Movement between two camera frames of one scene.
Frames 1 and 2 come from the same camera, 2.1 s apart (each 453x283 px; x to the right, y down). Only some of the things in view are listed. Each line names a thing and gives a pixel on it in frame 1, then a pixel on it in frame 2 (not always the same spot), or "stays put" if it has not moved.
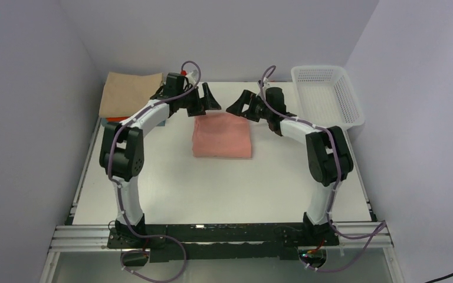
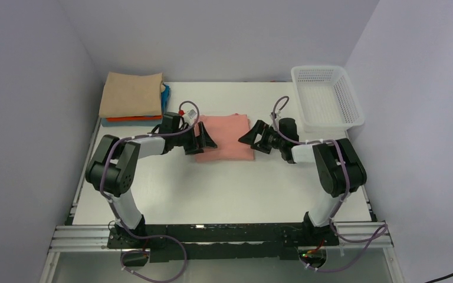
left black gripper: [203, 104] → [205, 140]
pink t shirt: [221, 134] stays put
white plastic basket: [326, 96] stays put
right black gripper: [246, 98] → [261, 127]
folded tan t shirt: [123, 95] stays put
